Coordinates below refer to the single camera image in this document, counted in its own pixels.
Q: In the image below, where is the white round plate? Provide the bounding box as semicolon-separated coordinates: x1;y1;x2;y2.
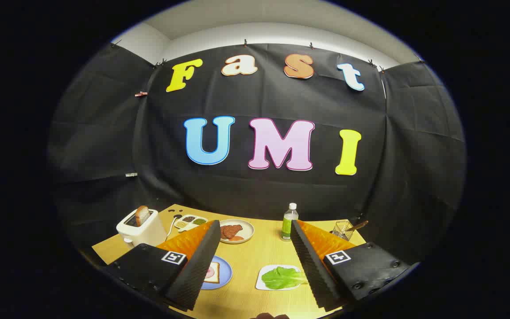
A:
218;219;255;245

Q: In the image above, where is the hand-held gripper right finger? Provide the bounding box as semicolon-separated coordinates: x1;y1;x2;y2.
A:
290;219;411;312

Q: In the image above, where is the black backdrop cloth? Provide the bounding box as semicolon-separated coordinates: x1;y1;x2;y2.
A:
47;42;467;266

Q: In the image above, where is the green lettuce leaf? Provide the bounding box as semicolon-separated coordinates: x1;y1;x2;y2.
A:
261;266;308;290

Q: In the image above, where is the blue round plate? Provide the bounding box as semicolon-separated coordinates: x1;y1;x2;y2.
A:
200;255;233;291

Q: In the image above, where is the white divided condiment dish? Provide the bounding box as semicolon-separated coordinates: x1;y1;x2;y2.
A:
174;214;209;233

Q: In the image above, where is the white rounded rectangular plate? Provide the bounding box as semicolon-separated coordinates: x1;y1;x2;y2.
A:
255;265;309;292

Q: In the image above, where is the toasted white bread slice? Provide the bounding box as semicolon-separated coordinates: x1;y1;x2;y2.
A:
135;205;151;226

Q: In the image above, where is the green label plastic bottle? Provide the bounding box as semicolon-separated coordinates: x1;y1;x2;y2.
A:
281;203;299;242

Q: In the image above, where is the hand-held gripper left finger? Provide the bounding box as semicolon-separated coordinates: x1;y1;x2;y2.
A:
101;219;221;311

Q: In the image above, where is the bread slice with ham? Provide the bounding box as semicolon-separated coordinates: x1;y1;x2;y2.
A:
203;261;220;284

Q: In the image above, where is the white toaster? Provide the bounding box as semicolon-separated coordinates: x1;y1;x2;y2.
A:
116;208;168;247

